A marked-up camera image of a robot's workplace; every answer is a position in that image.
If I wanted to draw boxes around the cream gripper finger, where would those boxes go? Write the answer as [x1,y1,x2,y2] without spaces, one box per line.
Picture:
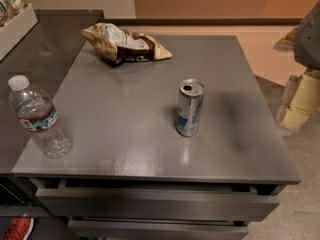
[274,27,298,51]
[276,69,320,131]

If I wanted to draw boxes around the silver blue redbull can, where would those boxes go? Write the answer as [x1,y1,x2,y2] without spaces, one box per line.
[176,79,205,137]

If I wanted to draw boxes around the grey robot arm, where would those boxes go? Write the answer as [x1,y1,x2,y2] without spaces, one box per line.
[275,1,320,136]

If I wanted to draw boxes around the crumpled brown chip bag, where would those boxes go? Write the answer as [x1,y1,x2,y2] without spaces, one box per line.
[81,23,172,66]

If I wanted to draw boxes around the grey metal drawer cabinet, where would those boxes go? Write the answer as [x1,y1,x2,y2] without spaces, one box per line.
[14,36,299,229]

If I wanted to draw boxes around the lower grey drawer front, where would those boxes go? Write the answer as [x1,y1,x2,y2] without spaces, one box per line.
[68,220,248,240]

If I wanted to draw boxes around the grey drawer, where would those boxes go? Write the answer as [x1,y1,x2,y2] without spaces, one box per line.
[36,188,279,221]
[68,220,248,240]

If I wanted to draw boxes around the clear plastic water bottle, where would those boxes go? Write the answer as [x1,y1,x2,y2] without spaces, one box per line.
[8,75,73,159]

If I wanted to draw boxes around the upper grey drawer front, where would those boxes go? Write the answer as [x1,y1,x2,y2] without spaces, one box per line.
[36,188,279,221]

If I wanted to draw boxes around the white snack box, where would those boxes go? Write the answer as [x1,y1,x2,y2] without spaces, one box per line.
[0,4,38,61]

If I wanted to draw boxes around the snack bags in box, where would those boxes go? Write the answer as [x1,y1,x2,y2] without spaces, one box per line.
[0,0,27,27]

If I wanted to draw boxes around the red sneaker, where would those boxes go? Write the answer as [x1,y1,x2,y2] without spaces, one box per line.
[1,217,34,240]

